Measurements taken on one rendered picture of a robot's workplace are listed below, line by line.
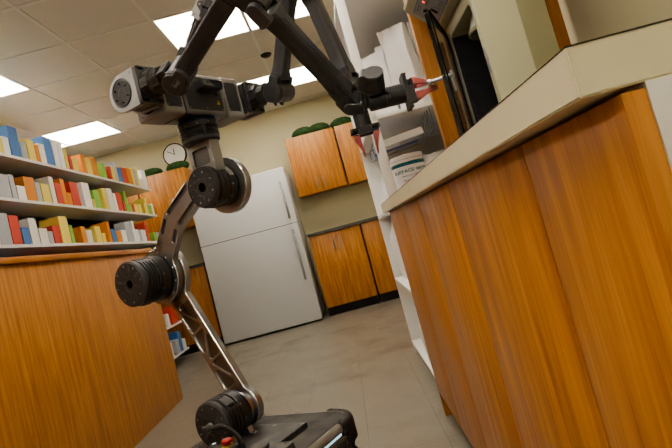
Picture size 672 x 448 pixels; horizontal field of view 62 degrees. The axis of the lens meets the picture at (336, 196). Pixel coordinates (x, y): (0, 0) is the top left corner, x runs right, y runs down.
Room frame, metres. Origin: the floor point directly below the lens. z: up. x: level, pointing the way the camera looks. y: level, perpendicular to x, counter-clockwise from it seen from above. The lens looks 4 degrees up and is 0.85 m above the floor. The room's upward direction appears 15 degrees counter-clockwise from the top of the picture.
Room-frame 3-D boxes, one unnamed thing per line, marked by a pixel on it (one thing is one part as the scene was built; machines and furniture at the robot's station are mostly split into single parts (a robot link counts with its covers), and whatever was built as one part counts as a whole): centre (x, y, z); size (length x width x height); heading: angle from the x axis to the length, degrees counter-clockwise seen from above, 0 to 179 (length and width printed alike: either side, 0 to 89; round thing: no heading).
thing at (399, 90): (1.58, -0.25, 1.20); 0.07 x 0.07 x 0.10; 0
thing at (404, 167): (2.17, -0.30, 1.02); 0.13 x 0.13 x 0.15
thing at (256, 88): (2.08, 0.18, 1.45); 0.09 x 0.08 x 0.12; 149
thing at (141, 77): (1.65, 0.44, 1.45); 0.09 x 0.08 x 0.12; 149
